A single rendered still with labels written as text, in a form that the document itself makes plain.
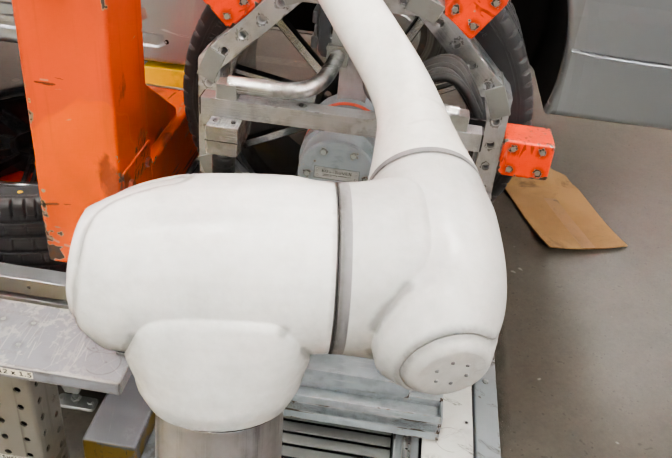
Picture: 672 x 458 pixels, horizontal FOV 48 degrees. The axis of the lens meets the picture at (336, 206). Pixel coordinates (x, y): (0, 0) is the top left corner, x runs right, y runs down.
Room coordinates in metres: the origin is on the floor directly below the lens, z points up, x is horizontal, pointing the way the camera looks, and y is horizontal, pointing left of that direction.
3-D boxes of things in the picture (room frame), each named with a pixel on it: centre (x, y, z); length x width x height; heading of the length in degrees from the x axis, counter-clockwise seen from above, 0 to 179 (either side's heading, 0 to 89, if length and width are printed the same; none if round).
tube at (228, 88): (1.11, 0.10, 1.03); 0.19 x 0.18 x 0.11; 175
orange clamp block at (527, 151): (1.20, -0.32, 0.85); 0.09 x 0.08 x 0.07; 85
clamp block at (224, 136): (1.03, 0.18, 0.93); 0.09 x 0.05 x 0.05; 175
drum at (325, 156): (1.15, 0.00, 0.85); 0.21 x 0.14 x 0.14; 175
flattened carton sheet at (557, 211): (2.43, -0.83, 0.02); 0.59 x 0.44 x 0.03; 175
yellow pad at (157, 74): (1.75, 0.43, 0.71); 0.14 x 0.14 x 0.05; 85
